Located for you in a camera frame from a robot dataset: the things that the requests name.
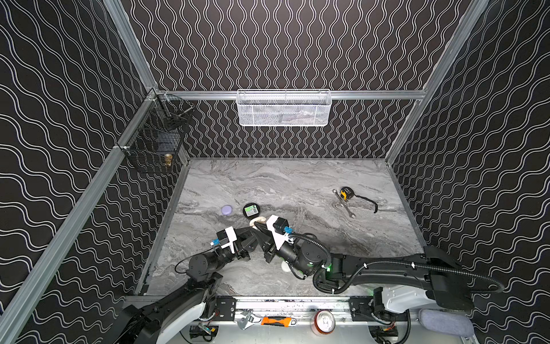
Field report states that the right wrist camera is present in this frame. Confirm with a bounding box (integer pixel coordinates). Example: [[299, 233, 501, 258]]
[[266, 215, 294, 251]]

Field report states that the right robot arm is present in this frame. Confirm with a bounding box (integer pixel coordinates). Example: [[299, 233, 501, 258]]
[[253, 218, 505, 314]]

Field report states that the silver combination wrench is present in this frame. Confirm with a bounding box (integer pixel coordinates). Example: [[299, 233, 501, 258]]
[[332, 189, 356, 219]]

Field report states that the black round digital timer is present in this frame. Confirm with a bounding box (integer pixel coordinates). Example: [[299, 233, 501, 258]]
[[242, 202, 261, 219]]

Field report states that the white wire mesh basket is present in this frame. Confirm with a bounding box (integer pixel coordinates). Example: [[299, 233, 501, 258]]
[[236, 89, 332, 127]]

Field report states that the soda can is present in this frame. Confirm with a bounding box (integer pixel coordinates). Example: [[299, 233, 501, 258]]
[[311, 310, 336, 335]]

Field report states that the purple earbud charging case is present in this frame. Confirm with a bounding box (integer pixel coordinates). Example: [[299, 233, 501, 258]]
[[221, 205, 233, 216]]

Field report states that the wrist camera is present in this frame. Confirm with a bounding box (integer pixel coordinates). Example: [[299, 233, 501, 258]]
[[211, 226, 237, 254], [266, 215, 294, 251]]

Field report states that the yellow black tape measure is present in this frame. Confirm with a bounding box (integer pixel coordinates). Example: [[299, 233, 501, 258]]
[[339, 186, 378, 214]]

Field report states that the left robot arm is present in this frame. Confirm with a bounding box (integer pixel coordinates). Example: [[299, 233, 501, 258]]
[[101, 226, 258, 343]]

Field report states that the adjustable wrench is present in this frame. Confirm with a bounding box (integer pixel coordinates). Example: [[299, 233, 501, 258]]
[[236, 310, 263, 331]]

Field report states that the grey cloth roll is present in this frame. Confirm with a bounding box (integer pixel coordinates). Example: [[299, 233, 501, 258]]
[[418, 309, 474, 338]]

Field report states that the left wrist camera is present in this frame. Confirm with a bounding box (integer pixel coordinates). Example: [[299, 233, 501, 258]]
[[211, 226, 237, 254]]

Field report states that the orange handled tool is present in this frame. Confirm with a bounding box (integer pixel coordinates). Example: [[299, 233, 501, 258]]
[[261, 317, 297, 328]]

